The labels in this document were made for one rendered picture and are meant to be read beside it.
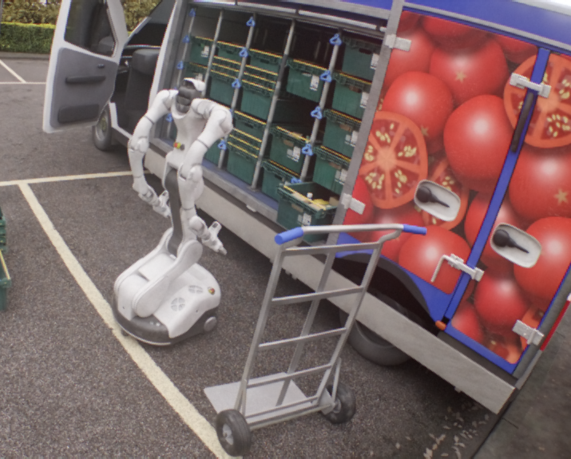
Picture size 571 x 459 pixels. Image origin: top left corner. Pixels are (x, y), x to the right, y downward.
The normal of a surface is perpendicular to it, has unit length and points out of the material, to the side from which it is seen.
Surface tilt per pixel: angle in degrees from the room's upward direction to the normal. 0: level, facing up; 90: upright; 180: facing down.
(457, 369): 90
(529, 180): 90
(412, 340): 90
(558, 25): 90
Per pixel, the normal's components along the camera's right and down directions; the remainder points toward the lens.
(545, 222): -0.71, 0.11
